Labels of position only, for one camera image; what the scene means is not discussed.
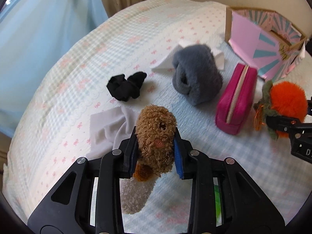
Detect pink patterned cardboard box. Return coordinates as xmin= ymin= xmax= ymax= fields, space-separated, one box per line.
xmin=225 ymin=7 xmax=308 ymax=82

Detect checked bed blanket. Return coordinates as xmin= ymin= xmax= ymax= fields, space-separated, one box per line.
xmin=3 ymin=0 xmax=311 ymax=233

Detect brown curly plush toy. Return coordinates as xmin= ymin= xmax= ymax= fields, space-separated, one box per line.
xmin=120 ymin=105 xmax=177 ymax=215

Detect black scrunchie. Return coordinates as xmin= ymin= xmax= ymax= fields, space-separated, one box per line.
xmin=106 ymin=71 xmax=147 ymax=102

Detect grey fluffy earmuffs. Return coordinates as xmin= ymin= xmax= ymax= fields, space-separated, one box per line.
xmin=172 ymin=44 xmax=223 ymax=106

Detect light grey microfibre cloth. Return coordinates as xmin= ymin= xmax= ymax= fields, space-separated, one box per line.
xmin=86 ymin=107 xmax=139 ymax=160

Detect magenta zipper pouch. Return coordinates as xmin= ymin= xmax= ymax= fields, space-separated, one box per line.
xmin=215 ymin=63 xmax=257 ymax=135

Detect orange fluffy plush toy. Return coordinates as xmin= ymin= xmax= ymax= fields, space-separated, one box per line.
xmin=253 ymin=80 xmax=308 ymax=131

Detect white folded cloth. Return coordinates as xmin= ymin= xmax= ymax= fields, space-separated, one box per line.
xmin=151 ymin=40 xmax=225 ymax=72

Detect light blue curtain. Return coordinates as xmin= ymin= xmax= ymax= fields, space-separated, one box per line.
xmin=1 ymin=0 xmax=108 ymax=137

